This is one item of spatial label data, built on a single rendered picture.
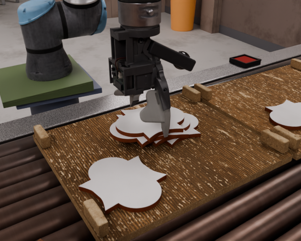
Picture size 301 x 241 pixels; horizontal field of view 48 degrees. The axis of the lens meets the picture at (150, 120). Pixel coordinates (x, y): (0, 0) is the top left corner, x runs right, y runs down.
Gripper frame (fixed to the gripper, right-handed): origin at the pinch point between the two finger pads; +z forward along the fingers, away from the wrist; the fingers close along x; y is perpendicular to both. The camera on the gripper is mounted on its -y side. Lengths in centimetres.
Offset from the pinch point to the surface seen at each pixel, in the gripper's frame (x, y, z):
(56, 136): -9.0, 17.8, 3.5
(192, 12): -367, -272, 70
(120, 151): 2.6, 8.3, 3.5
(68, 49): -368, -81, 98
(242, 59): -30, -53, 4
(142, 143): 6.2, 5.2, 0.5
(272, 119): 8.8, -26.7, 2.6
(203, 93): -9.3, -20.7, 2.3
